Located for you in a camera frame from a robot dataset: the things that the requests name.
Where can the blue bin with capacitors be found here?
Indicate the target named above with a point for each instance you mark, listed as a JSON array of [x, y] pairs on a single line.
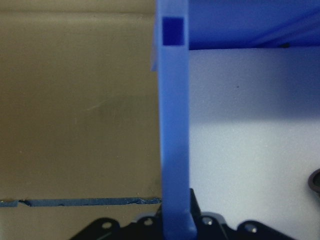
[[175, 125]]

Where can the white foam liner sheet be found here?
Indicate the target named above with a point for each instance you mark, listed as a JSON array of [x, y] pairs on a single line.
[[250, 137]]

